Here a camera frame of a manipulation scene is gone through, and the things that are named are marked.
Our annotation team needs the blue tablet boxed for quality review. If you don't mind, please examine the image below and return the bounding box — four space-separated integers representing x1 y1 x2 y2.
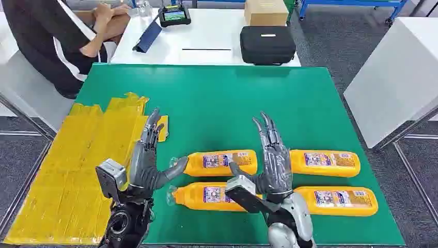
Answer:
132 15 164 54

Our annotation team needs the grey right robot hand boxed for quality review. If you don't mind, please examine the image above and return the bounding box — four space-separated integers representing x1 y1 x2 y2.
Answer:
228 111 294 203

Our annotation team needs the black carry case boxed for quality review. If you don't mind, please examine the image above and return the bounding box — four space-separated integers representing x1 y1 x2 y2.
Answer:
240 25 297 66

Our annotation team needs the cardboard box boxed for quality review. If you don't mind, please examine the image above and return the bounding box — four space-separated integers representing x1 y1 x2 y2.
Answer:
244 0 289 27

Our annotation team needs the orange drink bottle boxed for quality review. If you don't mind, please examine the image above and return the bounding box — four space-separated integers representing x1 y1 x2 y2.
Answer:
169 149 259 178
166 182 264 212
293 186 380 218
289 149 362 178

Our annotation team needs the yellow sheet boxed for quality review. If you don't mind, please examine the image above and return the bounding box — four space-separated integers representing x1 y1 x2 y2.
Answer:
3 91 170 246

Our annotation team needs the person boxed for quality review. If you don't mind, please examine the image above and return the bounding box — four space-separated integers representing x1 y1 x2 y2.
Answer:
2 0 133 100

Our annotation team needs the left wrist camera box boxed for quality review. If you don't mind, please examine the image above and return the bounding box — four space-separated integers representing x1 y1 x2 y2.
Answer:
95 158 128 203

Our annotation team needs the white desk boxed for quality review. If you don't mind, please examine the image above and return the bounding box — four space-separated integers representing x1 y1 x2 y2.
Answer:
110 8 302 67

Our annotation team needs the white side table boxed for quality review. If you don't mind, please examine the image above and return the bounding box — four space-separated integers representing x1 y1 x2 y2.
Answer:
343 16 438 223
0 10 76 237

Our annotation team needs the black handheld controller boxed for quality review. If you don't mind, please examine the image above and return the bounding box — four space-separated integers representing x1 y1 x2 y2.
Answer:
158 0 192 28

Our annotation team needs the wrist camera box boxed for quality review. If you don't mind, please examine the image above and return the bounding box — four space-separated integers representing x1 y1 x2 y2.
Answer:
225 174 281 215
95 158 128 203

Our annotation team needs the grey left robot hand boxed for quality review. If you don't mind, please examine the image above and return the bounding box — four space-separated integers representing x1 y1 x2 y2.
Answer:
127 107 190 199

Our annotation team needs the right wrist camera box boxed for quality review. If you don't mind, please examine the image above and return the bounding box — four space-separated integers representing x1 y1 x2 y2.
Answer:
225 174 281 215

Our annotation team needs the blue metal rack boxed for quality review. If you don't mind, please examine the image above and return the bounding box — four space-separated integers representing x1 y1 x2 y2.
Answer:
299 0 410 25

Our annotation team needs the green table mat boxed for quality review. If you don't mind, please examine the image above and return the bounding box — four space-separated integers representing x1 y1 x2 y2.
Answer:
74 63 406 246

